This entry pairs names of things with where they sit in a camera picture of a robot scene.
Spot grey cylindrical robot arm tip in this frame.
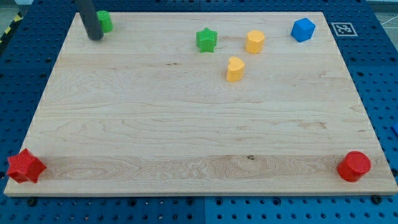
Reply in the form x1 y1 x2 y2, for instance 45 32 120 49
75 0 103 41

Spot blue cube block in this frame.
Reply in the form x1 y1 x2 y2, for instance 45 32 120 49
290 17 316 42

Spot wooden board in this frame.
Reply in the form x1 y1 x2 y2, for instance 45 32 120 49
4 12 397 197

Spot yellow heart block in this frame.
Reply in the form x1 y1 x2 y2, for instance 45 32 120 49
226 56 245 82

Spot green star block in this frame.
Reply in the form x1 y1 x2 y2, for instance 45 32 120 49
196 27 218 53

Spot yellow hexagon block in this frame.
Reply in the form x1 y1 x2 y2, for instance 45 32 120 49
244 30 265 54

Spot green cylinder block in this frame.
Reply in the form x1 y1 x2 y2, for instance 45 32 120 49
96 11 114 33

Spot red cylinder block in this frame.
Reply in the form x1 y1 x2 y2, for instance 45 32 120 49
337 151 371 182

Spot white fiducial marker tag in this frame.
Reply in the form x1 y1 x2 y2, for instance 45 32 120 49
331 22 358 37

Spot red star block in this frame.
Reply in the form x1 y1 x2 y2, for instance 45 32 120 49
7 148 47 184

